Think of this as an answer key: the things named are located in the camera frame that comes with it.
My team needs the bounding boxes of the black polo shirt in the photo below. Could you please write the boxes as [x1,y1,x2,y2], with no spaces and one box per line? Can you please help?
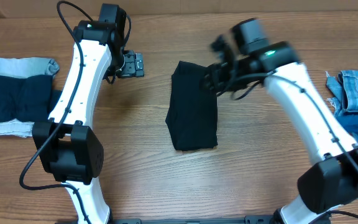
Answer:
[165,61,218,151]

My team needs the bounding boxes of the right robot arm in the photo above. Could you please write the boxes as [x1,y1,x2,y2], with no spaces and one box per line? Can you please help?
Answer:
[200,18,358,223]

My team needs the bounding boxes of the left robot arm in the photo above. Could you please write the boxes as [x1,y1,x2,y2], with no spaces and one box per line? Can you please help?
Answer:
[29,3,144,223]

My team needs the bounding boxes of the folded navy garment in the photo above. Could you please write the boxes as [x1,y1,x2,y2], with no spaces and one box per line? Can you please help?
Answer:
[0,75,62,123]

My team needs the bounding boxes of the folded light grey garment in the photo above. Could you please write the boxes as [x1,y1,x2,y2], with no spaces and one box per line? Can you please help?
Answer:
[0,57,60,138]

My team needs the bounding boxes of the light blue denim jeans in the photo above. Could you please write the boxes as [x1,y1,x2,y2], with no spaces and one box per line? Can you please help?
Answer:
[326,70,358,119]

